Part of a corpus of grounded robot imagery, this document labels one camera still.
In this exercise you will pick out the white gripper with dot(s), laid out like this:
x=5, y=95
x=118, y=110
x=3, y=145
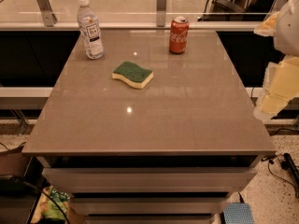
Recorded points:
x=288, y=32

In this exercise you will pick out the red coke can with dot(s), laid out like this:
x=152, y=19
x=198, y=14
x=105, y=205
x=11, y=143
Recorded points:
x=178, y=35

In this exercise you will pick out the grey drawer cabinet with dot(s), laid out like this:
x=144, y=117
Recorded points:
x=173, y=152

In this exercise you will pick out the green and yellow sponge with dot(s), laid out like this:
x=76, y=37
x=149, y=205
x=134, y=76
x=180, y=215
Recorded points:
x=133, y=75

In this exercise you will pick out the blue textured mat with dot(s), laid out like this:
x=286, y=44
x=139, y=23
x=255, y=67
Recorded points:
x=237, y=213

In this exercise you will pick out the clear water bottle white cap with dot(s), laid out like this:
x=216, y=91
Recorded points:
x=90, y=31

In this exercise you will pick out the green snack bag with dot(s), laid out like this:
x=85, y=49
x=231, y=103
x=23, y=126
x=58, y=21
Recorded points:
x=52, y=207

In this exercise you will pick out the middle metal railing post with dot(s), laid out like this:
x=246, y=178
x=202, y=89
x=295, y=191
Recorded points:
x=161, y=12

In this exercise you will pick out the left metal railing post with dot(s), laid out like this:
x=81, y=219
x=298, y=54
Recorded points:
x=47, y=13

